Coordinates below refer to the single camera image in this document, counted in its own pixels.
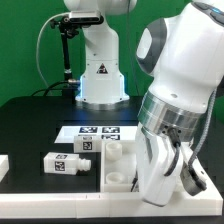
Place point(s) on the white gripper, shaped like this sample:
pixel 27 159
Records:
pixel 160 161

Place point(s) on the white square tabletop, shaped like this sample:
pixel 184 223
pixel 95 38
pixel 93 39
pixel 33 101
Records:
pixel 118 166

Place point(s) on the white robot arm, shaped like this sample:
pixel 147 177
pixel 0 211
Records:
pixel 185 55

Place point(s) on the marker sheet with tags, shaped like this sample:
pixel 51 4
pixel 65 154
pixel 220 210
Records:
pixel 68 133

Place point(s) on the white U-shaped fence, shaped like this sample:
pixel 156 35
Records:
pixel 107 205

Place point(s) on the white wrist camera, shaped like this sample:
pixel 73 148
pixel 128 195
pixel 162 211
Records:
pixel 192 184

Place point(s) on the black camera stand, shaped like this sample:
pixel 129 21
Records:
pixel 69 28

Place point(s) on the grey mounted camera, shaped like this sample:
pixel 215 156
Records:
pixel 84 15

